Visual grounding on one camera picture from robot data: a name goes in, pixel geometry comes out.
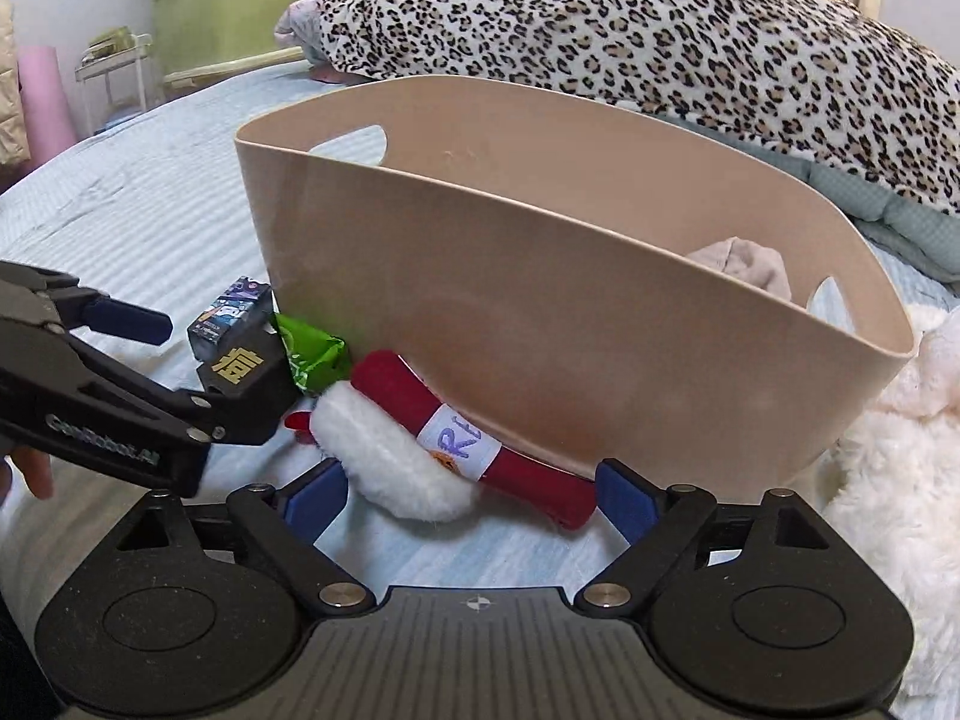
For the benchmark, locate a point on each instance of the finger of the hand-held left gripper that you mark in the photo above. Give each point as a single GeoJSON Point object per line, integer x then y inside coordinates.
{"type": "Point", "coordinates": [127, 320]}
{"type": "Point", "coordinates": [176, 411]}

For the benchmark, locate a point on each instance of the white rack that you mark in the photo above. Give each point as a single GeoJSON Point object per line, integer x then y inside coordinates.
{"type": "Point", "coordinates": [112, 71]}

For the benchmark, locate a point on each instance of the green snack packet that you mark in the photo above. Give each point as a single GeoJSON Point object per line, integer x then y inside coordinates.
{"type": "Point", "coordinates": [315, 356]}

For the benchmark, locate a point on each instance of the black box with gold character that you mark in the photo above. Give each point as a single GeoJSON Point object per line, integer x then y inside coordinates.
{"type": "Point", "coordinates": [251, 390]}

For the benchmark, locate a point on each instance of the beige plastic basket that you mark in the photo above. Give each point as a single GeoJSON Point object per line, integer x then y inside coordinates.
{"type": "Point", "coordinates": [540, 300]}

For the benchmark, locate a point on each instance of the teal quilt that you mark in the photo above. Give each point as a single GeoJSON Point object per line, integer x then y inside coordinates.
{"type": "Point", "coordinates": [885, 210]}

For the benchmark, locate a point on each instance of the pink cloth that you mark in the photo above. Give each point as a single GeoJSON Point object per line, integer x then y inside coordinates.
{"type": "Point", "coordinates": [300, 26]}

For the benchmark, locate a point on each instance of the green plastic storage box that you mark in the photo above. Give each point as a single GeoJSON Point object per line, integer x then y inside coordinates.
{"type": "Point", "coordinates": [225, 7]}

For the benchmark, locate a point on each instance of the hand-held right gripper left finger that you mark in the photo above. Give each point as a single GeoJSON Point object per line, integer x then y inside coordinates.
{"type": "Point", "coordinates": [313, 499]}

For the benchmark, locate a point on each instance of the beige cloth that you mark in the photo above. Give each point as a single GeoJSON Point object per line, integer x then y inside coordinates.
{"type": "Point", "coordinates": [746, 266]}

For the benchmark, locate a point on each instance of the person's left hand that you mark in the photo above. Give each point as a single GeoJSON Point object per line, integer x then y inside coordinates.
{"type": "Point", "coordinates": [34, 471]}

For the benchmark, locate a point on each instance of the leopard print blanket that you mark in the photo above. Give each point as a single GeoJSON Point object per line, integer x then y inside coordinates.
{"type": "Point", "coordinates": [637, 30]}

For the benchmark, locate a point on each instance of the white fluffy plush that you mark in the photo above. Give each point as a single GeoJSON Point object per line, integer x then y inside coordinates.
{"type": "Point", "coordinates": [900, 480]}

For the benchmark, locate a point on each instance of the red white plush stocking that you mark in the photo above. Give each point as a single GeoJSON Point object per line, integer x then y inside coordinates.
{"type": "Point", "coordinates": [390, 450]}

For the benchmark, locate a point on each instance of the small dark printed box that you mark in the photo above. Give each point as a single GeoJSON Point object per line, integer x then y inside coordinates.
{"type": "Point", "coordinates": [225, 315]}

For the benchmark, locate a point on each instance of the pink rolled mat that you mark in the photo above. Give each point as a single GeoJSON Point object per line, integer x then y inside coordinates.
{"type": "Point", "coordinates": [45, 101]}

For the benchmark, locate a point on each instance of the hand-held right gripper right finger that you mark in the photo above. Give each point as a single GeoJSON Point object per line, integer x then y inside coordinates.
{"type": "Point", "coordinates": [628, 501]}

